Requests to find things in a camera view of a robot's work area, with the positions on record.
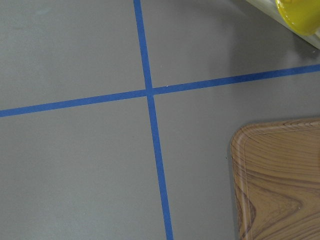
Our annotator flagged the wooden tray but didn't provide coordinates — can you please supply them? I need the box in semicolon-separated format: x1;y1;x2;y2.
230;117;320;240

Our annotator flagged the yellow cup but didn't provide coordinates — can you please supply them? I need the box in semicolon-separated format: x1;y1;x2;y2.
275;0;320;36

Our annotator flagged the wooden dish rack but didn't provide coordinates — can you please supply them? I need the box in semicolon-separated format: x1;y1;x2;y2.
246;0;320;50

